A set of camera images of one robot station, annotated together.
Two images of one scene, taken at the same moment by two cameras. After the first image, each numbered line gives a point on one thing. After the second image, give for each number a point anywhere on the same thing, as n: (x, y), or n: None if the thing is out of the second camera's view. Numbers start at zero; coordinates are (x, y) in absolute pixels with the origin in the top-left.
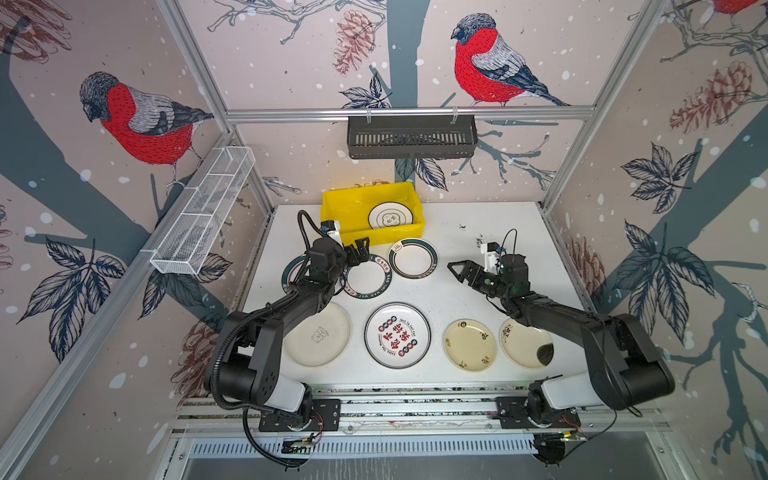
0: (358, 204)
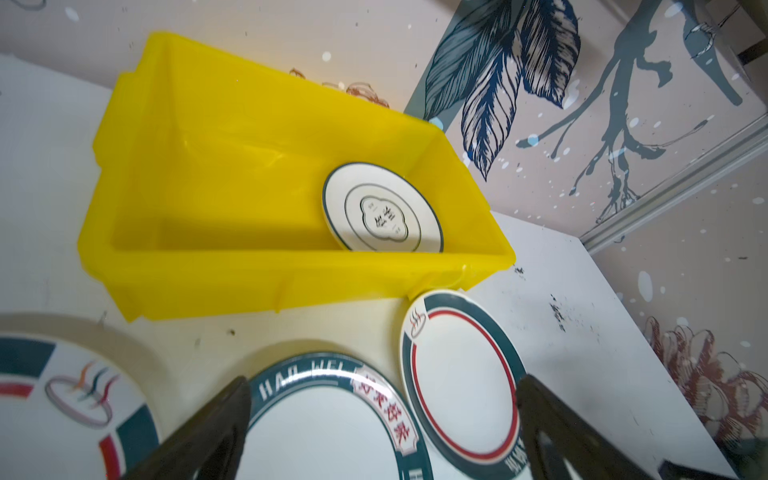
0: (215, 168)
